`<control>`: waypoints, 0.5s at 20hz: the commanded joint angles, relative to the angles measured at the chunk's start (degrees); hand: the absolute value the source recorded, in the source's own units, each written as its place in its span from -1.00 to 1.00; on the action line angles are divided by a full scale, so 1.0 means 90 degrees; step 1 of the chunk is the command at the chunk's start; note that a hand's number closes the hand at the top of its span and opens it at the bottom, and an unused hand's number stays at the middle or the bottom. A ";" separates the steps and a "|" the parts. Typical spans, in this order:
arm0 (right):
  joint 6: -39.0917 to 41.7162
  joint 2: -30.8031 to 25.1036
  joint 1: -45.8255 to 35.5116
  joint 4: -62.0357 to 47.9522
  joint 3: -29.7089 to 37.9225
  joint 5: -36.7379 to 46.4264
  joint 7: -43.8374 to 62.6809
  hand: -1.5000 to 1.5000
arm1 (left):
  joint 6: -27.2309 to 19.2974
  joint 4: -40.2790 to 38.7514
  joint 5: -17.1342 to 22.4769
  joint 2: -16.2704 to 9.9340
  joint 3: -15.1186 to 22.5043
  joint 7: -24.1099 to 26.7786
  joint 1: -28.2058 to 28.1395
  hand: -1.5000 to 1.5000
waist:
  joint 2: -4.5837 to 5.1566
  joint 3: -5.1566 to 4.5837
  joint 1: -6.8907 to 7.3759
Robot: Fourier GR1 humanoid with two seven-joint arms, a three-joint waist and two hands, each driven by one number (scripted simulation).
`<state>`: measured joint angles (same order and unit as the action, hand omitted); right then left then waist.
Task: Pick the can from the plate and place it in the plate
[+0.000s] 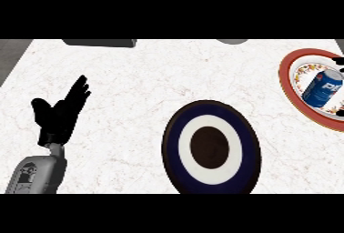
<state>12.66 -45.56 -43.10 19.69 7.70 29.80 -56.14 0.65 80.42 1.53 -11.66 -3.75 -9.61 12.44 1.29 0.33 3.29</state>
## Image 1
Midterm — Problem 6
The dark grey flat appliance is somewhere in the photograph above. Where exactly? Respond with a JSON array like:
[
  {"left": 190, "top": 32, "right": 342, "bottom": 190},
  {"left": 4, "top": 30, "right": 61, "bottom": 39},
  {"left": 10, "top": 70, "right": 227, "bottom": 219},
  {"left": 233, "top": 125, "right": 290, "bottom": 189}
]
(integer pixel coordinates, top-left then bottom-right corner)
[{"left": 61, "top": 38, "right": 138, "bottom": 48}]

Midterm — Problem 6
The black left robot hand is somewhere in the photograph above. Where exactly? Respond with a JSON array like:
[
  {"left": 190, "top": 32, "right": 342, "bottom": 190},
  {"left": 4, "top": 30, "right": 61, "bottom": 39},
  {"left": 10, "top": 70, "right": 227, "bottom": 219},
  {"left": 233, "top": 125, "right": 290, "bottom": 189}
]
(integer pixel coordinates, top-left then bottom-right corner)
[{"left": 29, "top": 75, "right": 92, "bottom": 148}]

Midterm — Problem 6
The blue soda can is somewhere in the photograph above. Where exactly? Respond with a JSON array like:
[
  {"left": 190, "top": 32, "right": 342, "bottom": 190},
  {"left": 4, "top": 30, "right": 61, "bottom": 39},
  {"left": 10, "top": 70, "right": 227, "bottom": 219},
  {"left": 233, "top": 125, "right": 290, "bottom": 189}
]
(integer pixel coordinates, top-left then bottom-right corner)
[{"left": 301, "top": 69, "right": 344, "bottom": 108}]

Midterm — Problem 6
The red rimmed floral plate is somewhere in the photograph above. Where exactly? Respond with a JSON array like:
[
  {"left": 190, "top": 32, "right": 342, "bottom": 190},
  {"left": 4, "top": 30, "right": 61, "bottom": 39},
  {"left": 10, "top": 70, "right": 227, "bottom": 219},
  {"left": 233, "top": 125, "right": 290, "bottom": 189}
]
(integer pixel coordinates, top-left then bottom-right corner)
[{"left": 277, "top": 47, "right": 344, "bottom": 133}]

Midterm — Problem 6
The dark blue ringed plate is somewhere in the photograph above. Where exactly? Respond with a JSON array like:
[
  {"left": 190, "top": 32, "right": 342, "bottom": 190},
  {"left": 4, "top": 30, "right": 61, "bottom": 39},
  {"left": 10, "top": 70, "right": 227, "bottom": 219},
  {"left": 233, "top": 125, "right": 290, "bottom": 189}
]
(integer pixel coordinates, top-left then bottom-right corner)
[{"left": 160, "top": 99, "right": 261, "bottom": 195}]

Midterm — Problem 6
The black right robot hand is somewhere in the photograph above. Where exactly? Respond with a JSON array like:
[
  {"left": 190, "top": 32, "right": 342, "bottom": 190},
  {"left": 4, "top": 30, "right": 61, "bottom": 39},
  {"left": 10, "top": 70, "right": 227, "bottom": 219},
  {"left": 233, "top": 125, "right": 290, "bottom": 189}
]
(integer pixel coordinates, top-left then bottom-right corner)
[{"left": 330, "top": 56, "right": 344, "bottom": 118}]

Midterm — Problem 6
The grey rounded object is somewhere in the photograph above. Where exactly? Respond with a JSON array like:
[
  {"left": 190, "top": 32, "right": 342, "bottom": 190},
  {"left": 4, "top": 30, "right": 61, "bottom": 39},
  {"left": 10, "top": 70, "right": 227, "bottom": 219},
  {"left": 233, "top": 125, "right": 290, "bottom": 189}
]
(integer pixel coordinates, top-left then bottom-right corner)
[{"left": 215, "top": 38, "right": 247, "bottom": 46}]

